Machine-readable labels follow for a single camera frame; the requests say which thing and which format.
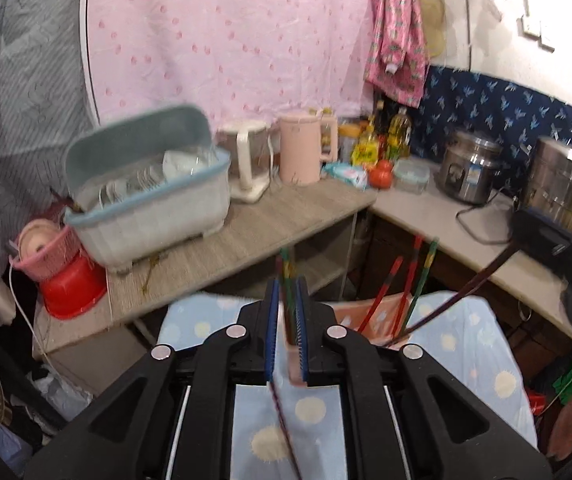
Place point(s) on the blue patterned cloth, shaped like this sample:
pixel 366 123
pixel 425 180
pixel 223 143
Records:
pixel 491 100

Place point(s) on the black induction cooker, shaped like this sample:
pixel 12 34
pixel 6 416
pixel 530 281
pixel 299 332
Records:
pixel 541 225

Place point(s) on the pink floral garment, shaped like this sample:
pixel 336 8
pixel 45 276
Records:
pixel 396 50

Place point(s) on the red plastic basin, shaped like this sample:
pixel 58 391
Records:
pixel 73 292

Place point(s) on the yellow oil bottle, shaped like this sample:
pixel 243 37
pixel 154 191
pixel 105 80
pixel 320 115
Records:
pixel 398 132

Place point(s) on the white dish box teal lid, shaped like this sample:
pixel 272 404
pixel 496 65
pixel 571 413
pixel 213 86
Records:
pixel 155 225

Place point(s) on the wooden shelf unit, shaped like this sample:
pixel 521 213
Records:
pixel 266 220

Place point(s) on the tissue pack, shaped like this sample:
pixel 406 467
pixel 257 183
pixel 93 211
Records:
pixel 346 175

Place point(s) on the red tomato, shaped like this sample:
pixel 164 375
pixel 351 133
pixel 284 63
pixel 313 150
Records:
pixel 381 175

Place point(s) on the white glass kettle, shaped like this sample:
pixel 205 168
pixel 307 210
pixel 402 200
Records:
pixel 246 180

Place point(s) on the green chopstick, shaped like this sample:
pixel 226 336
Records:
pixel 290 290
pixel 423 285

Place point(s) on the pink electric kettle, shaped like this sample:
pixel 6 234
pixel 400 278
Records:
pixel 298 150

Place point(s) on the blue dotted tablecloth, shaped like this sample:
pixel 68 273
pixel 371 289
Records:
pixel 466 360

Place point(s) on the steel steamer pot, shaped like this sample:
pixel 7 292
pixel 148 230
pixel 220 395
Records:
pixel 556 185

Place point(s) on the yellow lid jar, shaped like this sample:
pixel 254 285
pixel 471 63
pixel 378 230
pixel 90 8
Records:
pixel 350 145

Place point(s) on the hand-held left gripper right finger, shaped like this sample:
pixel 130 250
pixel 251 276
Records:
pixel 303 330

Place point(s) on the grey striped cloth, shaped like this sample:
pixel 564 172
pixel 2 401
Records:
pixel 15 110

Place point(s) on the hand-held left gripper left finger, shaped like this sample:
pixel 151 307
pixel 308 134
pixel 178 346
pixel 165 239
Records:
pixel 272 330

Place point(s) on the glass food container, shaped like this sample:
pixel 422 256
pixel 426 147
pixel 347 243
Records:
pixel 411 175

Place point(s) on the dark sauce bottle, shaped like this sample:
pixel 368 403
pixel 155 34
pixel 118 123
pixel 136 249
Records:
pixel 379 115

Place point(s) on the pink perforated utensil holder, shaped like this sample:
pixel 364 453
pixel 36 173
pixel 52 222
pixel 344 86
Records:
pixel 381 320

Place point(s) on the grey plastic bag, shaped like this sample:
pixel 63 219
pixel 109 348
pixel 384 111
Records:
pixel 60 395

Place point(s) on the steel rice cooker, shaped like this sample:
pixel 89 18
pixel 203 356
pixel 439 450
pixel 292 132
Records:
pixel 468 175

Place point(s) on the pink bowl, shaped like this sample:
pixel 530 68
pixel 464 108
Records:
pixel 35 242

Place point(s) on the yellow seasoning packet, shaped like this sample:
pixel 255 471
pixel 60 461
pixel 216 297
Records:
pixel 364 155

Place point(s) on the pink plastic basket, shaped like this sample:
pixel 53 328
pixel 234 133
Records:
pixel 50 260

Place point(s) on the beige hanging pad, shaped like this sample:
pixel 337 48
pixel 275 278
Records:
pixel 433 25

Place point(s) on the white wall socket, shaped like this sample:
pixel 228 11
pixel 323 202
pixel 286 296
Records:
pixel 536 32

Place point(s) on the pink dotted curtain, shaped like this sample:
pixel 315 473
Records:
pixel 215 35

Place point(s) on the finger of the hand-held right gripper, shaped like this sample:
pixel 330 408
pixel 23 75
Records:
pixel 536 252

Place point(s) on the dark red spiral chopstick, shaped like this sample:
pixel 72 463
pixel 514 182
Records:
pixel 456 296
pixel 284 430

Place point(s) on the light curved counter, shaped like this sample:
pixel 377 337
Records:
pixel 441 220

